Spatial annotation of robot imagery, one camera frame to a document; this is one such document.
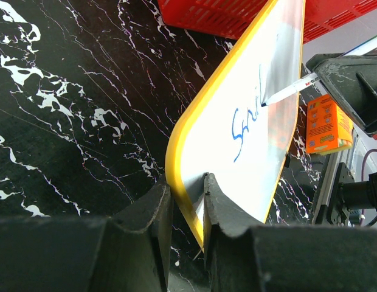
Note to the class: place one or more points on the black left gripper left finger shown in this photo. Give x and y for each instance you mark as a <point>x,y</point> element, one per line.
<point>129,251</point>

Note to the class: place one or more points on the white blue whiteboard marker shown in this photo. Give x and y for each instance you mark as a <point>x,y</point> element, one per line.
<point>313,78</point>

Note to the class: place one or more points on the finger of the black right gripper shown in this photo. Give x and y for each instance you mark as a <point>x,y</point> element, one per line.
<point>330,62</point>
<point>354,88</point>

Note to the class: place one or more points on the red plastic shopping basket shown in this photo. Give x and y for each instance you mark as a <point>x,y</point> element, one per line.
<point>229,19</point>

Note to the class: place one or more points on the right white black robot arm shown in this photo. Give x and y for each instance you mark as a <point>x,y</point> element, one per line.
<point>340,193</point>

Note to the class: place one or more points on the yellow framed whiteboard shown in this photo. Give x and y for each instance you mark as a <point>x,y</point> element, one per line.
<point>230,130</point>

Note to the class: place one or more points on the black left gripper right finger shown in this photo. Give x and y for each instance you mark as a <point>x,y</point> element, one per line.
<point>242,254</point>

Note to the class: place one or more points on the orange sponge package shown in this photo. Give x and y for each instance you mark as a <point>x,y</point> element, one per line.
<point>328,128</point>

